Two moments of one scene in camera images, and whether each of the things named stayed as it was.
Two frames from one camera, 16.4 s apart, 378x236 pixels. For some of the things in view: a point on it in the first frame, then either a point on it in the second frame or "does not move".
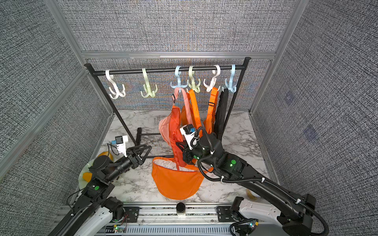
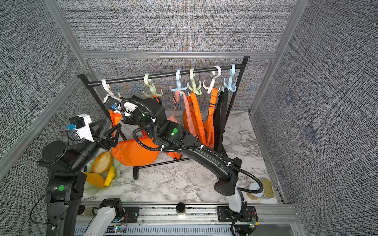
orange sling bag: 175,182 → 130,152
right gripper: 189,153 → 133,122
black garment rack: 98,70 → 91,83
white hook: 116,92 → 107,86
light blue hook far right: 233,88 does not move
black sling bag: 221,112 does not move
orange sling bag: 209,124 does not move
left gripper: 138,161 → 109,141
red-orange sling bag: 174,128 → 174,155
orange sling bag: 193,111 does not move
